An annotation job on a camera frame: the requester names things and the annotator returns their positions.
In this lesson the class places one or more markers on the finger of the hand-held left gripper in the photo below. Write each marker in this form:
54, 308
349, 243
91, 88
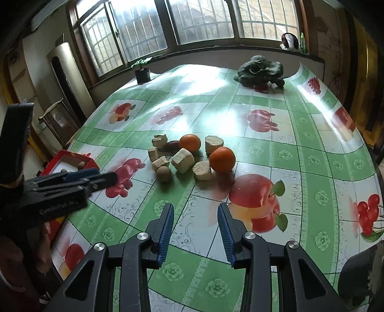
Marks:
105, 180
81, 176

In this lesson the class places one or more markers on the wooden chair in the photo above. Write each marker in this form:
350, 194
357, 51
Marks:
60, 120

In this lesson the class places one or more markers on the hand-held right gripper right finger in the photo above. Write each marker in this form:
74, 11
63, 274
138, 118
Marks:
224, 228

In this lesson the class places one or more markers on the red date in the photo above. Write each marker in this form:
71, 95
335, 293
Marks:
172, 146

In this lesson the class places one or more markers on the fruit print tablecloth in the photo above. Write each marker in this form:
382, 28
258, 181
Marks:
300, 135

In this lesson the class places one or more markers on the beige sugarcane chunk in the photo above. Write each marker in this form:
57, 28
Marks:
159, 140
154, 154
202, 170
160, 163
183, 160
213, 145

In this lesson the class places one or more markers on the green crumpled cloth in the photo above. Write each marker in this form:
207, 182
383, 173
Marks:
141, 63

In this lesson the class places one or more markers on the green bottle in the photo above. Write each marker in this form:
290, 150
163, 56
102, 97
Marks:
303, 42

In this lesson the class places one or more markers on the red-rimmed white tray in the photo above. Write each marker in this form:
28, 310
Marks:
67, 163

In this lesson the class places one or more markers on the green leafy vegetable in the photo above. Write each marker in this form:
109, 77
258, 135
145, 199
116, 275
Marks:
258, 70

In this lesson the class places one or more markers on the barred window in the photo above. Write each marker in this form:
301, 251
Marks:
144, 30

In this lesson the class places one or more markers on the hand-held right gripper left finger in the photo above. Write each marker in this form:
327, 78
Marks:
168, 228

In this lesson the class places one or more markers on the headphones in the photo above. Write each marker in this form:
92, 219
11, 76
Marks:
289, 40

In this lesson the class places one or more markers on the standing air conditioner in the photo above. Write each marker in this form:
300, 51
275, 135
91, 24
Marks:
70, 78

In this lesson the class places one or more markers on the person's left hand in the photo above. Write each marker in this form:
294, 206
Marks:
45, 240

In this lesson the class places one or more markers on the brown longan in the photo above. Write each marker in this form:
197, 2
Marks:
81, 164
163, 174

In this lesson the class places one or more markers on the black pot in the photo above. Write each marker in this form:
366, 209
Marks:
143, 76

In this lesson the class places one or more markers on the orange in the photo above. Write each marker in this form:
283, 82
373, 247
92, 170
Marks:
222, 159
190, 142

